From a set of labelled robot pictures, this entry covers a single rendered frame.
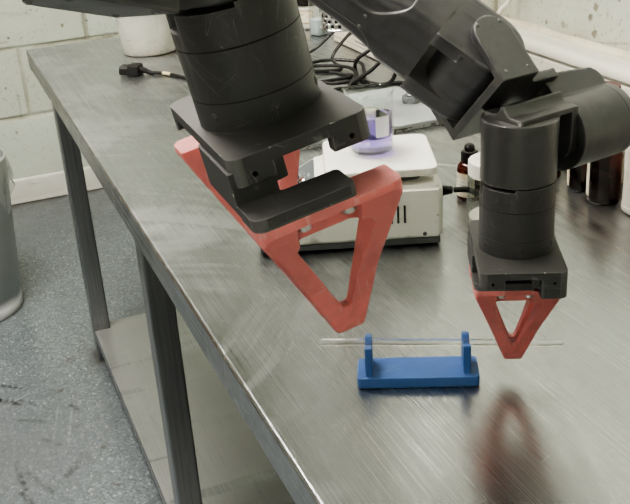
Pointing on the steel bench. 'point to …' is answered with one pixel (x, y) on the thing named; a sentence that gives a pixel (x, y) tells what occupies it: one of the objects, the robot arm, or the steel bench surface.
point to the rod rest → (419, 370)
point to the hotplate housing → (406, 225)
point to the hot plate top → (417, 146)
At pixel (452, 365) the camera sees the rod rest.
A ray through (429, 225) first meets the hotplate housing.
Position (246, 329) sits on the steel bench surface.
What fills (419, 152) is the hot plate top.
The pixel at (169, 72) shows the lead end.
